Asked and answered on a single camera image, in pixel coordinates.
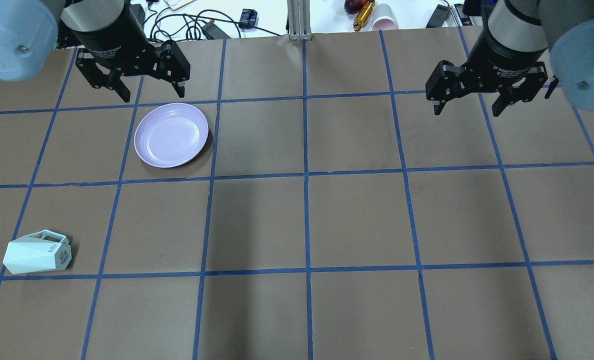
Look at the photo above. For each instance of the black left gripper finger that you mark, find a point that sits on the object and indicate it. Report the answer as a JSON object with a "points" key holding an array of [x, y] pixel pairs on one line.
{"points": [[168, 63], [88, 67]]}

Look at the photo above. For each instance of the mint green faceted cup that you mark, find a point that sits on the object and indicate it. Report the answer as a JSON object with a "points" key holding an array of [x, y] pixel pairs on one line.
{"points": [[42, 251]]}

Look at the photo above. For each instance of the aluminium frame post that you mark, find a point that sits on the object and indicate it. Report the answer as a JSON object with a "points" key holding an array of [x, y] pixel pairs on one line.
{"points": [[299, 20]]}

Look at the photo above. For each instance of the black power adapter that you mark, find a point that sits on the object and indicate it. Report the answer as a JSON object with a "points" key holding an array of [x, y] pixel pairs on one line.
{"points": [[212, 32]]}

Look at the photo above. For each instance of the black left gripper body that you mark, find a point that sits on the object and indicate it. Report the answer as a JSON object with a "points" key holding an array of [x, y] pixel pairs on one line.
{"points": [[108, 41]]}

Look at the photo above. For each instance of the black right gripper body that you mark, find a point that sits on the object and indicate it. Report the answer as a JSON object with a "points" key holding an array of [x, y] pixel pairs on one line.
{"points": [[506, 56]]}

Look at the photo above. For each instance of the lavender plate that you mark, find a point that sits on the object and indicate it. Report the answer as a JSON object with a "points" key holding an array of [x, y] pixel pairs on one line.
{"points": [[171, 135]]}

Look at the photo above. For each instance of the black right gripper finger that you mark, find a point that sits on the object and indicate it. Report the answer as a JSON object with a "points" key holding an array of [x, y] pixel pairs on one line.
{"points": [[525, 92], [448, 82]]}

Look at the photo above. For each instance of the red orange fruit object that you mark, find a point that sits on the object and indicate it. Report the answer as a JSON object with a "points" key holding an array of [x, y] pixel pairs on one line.
{"points": [[353, 6]]}

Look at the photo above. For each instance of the small blue black device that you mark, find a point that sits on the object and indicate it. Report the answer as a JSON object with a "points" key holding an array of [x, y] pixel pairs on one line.
{"points": [[248, 19]]}

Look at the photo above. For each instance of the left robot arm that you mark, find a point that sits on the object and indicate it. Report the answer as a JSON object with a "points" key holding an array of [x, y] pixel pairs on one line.
{"points": [[29, 30]]}

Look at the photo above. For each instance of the pink paper cup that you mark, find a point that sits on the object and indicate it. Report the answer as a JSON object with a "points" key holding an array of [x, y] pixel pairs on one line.
{"points": [[383, 18]]}

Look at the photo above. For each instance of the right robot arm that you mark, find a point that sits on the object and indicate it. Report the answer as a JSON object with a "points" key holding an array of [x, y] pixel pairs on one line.
{"points": [[523, 42]]}

